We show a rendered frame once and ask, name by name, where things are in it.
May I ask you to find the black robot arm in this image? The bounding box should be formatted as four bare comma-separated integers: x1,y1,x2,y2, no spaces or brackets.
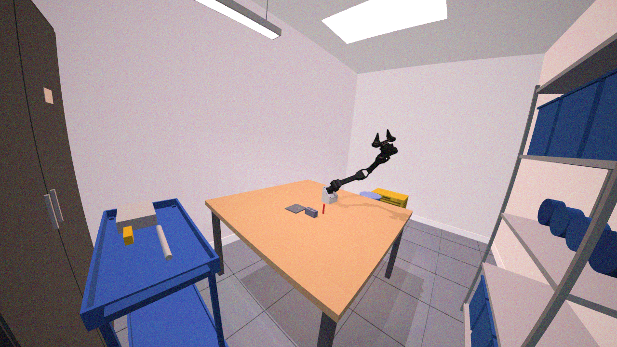
326,143,398,194

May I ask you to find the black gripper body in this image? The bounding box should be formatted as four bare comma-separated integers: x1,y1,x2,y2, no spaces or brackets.
372,137,396,152

